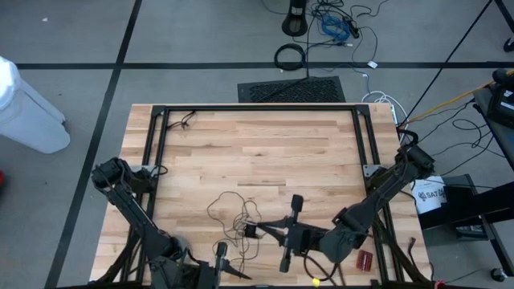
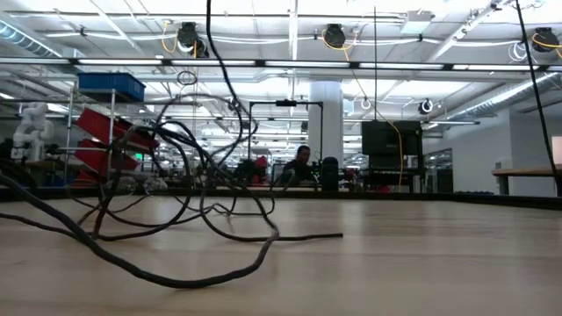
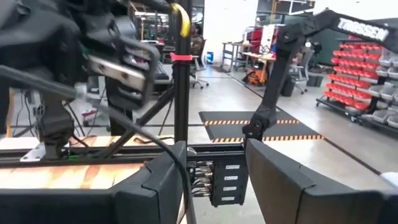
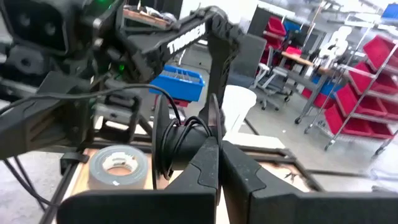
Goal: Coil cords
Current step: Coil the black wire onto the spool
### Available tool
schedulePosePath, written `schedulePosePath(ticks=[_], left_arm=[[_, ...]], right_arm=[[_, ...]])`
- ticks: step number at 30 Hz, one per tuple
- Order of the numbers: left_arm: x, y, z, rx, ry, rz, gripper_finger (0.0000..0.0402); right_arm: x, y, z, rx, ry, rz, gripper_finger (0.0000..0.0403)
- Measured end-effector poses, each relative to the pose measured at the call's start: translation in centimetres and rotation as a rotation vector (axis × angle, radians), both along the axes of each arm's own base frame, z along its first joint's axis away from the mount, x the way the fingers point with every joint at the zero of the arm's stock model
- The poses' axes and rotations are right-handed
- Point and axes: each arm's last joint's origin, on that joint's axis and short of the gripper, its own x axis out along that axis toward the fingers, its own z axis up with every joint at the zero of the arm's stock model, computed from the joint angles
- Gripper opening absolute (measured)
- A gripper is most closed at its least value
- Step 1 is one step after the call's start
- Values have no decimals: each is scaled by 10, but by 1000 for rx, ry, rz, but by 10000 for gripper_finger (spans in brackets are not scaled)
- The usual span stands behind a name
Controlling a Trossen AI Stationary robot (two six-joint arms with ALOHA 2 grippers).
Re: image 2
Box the thin dark cord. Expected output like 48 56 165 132
0 0 344 290

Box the person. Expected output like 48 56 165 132
280 144 318 187

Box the black cylindrical stand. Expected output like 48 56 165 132
321 156 340 192

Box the white building column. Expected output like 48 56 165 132
308 81 345 183

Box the black monitor on cart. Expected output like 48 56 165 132
361 120 425 193

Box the thin black vertical pole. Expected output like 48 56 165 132
373 4 378 122

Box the metal shelf rack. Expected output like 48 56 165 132
63 87 164 190

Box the red plastic bin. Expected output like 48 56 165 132
75 139 141 176
74 108 162 154
76 170 106 188

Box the blue plastic bin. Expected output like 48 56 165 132
77 72 147 103

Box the white ceiling box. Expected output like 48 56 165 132
400 9 434 35

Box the wooden workbench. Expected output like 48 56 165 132
491 164 562 197

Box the distant black gantry frame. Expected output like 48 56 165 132
248 100 325 190

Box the yellow hanging cable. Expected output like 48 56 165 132
321 28 404 189

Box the black ceiling cord reel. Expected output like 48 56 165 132
531 26 561 53
322 24 348 49
177 21 211 59

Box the black aluminium table frame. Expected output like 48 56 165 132
0 184 562 211

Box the black hanging cable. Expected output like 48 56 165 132
514 0 562 197

